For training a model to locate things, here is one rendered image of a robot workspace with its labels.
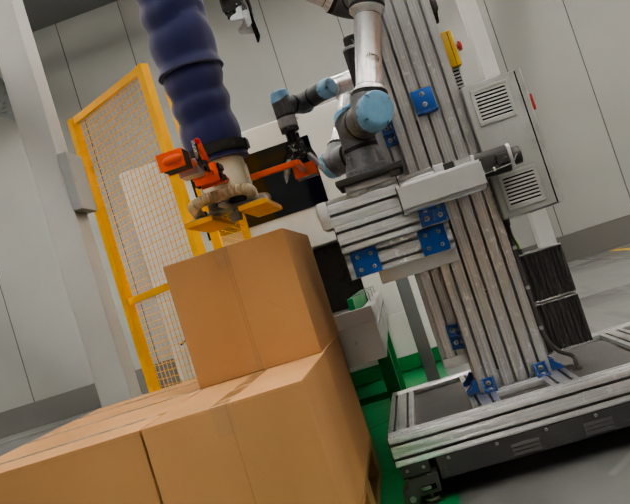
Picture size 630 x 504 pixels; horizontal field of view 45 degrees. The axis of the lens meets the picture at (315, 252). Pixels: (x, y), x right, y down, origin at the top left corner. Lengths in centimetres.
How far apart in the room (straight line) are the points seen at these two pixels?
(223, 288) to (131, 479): 74
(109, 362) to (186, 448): 214
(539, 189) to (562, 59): 985
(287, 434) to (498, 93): 142
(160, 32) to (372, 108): 83
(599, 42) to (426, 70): 995
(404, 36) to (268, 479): 160
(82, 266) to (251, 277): 173
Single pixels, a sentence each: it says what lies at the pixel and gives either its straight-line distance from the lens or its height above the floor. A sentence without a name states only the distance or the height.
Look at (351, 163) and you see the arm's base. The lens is 250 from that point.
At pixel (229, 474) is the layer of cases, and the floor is 39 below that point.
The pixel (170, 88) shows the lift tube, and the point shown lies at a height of 155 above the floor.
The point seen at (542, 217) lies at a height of 74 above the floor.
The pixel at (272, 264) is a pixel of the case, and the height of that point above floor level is 84.
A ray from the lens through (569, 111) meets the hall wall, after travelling 1228.
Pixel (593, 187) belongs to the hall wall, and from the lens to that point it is 1220.
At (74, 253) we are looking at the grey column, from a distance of 398.
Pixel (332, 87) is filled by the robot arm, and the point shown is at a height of 145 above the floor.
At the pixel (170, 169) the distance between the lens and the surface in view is 209.
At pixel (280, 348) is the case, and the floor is 59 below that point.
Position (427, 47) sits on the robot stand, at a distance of 274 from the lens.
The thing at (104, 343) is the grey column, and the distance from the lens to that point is 393.
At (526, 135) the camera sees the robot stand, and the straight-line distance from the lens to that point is 265.
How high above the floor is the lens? 73
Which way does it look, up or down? 3 degrees up
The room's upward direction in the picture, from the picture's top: 18 degrees counter-clockwise
